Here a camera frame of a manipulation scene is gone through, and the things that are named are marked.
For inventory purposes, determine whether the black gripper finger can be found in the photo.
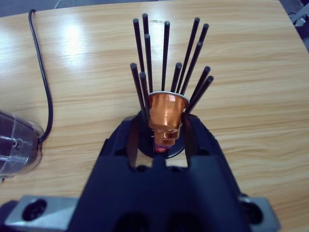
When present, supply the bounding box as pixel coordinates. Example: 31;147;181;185
183;113;222;167
102;115;145;168

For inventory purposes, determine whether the copper orange coffee capsule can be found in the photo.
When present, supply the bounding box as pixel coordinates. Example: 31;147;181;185
147;91;190;132
154;128;181;147

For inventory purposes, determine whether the black power cable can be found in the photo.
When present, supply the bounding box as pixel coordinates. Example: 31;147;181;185
28;9;54;145

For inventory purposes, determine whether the black capsule holder with rods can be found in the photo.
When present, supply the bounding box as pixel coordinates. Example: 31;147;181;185
129;13;215;160

